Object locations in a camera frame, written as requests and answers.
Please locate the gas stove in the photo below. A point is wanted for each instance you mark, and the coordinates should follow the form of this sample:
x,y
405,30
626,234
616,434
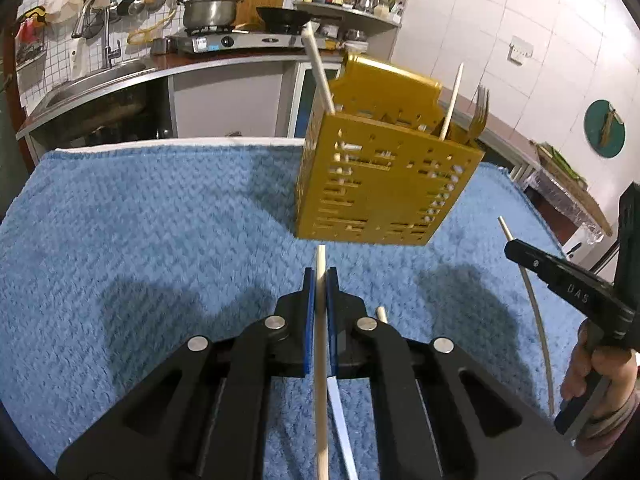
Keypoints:
x,y
240,40

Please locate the steel corner shelf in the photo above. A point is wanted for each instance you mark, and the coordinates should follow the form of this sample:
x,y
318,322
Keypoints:
x,y
360,15

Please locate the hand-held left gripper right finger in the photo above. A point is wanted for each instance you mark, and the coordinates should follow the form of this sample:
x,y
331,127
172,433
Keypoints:
x,y
332,325

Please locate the white wall socket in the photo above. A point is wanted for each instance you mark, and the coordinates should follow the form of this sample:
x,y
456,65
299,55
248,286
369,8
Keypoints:
x,y
520,50

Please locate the white appliance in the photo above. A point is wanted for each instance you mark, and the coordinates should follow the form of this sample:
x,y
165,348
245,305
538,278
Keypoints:
x,y
587,250

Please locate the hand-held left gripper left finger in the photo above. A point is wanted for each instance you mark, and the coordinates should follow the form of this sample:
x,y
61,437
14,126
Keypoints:
x,y
310,325

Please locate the blue textured blanket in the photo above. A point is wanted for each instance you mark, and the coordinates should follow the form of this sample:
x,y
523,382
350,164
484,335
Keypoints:
x,y
150,235

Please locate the wooden chopstick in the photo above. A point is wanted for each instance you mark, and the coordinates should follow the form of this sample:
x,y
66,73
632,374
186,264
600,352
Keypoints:
x,y
320,75
322,435
381,314
546,360
452,102

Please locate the steel cooking pot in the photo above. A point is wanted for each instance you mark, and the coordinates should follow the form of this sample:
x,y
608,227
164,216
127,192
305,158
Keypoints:
x,y
207,10

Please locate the green vegetables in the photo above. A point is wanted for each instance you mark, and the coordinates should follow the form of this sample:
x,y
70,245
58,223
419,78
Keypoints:
x,y
560,160

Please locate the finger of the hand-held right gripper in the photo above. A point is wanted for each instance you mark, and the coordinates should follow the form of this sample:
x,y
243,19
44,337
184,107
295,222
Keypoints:
x,y
570,280

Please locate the round green board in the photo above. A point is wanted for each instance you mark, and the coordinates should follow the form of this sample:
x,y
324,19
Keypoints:
x,y
595,132

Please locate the steel faucet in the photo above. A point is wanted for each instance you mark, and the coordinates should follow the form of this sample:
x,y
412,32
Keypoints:
x,y
107,45

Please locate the steel sink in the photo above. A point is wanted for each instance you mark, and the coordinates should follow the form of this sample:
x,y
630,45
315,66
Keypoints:
x,y
95,85

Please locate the yellow perforated utensil holder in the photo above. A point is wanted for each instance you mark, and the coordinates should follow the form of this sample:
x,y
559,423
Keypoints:
x,y
385,185

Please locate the box covered with plastic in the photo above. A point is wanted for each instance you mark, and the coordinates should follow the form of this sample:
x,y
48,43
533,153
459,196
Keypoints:
x,y
565,200

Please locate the person's right hand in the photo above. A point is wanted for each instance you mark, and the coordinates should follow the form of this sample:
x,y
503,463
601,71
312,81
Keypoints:
x,y
625,385

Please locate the light blue plastic spoon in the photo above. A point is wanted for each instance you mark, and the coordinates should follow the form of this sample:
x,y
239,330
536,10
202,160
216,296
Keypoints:
x,y
345,435

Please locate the black wok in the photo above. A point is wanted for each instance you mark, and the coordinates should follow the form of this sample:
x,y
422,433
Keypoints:
x,y
282,16

